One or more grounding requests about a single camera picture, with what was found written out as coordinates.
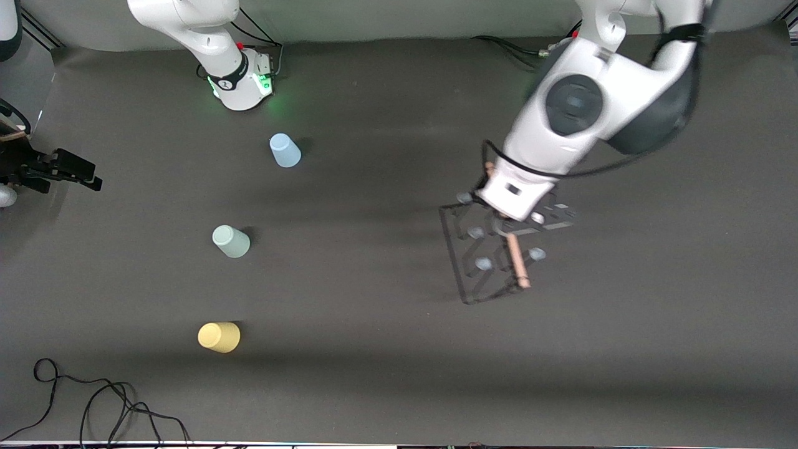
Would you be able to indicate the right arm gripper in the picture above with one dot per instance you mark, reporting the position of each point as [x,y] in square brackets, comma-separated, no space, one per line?
[19,163]

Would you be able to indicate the pale green plastic cup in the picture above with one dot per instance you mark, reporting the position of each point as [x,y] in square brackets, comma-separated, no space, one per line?
[230,242]

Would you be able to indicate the yellow plastic cup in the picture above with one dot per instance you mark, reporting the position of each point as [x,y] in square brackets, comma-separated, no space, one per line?
[218,337]

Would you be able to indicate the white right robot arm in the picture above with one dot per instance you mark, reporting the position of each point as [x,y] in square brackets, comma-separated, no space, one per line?
[206,31]

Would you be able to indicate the light blue plastic cup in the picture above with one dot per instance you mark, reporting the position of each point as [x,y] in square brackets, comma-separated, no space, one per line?
[285,151]

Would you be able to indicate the brown cardboard box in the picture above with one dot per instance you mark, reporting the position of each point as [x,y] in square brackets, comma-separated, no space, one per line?
[15,133]

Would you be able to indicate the dark grey table mat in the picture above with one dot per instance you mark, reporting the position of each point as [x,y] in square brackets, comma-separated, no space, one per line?
[436,374]

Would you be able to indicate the black aluminium frame rail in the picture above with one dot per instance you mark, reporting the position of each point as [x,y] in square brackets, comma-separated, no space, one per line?
[43,31]
[792,25]

